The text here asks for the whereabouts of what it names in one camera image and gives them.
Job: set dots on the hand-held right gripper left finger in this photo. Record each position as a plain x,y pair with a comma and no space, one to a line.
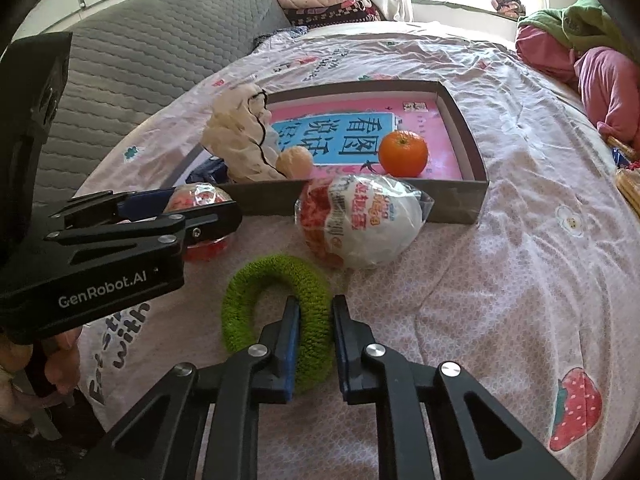
287,355

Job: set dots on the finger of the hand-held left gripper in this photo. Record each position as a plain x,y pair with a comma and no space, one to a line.
210,222
145,207

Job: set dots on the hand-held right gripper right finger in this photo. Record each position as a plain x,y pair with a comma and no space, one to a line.
342,355

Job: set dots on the small red egg toy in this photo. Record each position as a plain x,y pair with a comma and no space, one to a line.
200,196

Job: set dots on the beige plush toy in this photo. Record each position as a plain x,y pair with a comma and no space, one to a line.
240,135

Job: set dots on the grey cardboard box tray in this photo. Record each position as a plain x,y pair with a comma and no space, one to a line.
450,200

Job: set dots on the person's left hand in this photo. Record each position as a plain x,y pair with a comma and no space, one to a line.
62,365

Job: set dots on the blue snack packet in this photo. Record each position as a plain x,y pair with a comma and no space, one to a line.
207,172

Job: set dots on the large red white egg toy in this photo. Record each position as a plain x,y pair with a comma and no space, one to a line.
370,225

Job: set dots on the grey quilted headboard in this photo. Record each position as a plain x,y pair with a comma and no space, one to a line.
150,60

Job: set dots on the pink strawberry print bed sheet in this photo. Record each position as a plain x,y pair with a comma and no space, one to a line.
500,285

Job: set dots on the dark patterned cloth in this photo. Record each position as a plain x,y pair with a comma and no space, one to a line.
277,37

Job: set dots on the orange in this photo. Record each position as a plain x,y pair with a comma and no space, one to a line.
402,154

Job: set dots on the dark floral folded blanket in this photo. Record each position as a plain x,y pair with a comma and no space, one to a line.
340,12

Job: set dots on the pink book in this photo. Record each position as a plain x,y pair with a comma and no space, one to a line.
440,125

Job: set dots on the yellow snack packet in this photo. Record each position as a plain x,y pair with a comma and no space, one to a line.
629,185

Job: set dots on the floral bag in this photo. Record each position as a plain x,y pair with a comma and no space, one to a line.
507,6

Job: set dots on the green garment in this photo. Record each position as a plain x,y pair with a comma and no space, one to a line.
580,25

